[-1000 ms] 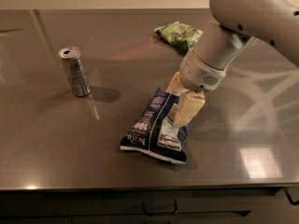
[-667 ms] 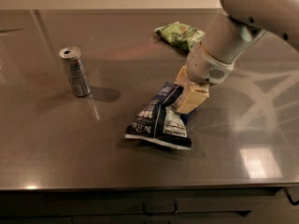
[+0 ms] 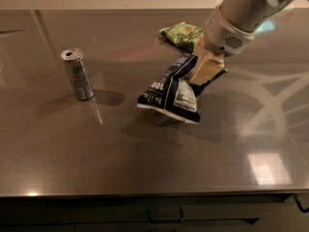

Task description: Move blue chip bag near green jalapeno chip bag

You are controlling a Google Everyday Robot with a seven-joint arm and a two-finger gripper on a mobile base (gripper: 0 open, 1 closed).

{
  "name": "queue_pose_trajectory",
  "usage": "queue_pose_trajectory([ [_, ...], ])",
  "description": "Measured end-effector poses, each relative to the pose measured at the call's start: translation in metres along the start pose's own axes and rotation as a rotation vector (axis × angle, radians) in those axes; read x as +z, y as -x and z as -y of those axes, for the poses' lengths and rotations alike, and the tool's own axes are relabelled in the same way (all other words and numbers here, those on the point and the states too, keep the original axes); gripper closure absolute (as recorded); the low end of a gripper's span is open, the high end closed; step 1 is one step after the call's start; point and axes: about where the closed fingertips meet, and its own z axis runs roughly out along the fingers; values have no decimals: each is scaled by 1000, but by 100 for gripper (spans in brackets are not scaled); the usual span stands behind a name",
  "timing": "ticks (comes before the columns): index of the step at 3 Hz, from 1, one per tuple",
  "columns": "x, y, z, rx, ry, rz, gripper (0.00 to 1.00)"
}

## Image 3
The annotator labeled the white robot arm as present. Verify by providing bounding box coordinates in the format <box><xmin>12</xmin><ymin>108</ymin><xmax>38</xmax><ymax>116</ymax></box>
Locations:
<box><xmin>187</xmin><ymin>0</ymin><xmax>294</xmax><ymax>85</ymax></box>

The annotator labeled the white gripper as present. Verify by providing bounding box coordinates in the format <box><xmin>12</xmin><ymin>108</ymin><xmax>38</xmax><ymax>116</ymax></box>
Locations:
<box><xmin>187</xmin><ymin>6</ymin><xmax>255</xmax><ymax>86</ymax></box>

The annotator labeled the silver drink can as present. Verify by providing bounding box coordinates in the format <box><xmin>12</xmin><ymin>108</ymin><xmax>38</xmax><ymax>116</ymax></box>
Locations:
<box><xmin>61</xmin><ymin>48</ymin><xmax>95</xmax><ymax>101</ymax></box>

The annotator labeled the blue chip bag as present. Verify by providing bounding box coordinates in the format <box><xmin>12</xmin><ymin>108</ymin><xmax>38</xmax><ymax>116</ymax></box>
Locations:
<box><xmin>136</xmin><ymin>52</ymin><xmax>228</xmax><ymax>125</ymax></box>

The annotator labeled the green jalapeno chip bag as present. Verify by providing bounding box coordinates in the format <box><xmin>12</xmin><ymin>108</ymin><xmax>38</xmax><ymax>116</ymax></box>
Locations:
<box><xmin>159</xmin><ymin>22</ymin><xmax>203</xmax><ymax>52</ymax></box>

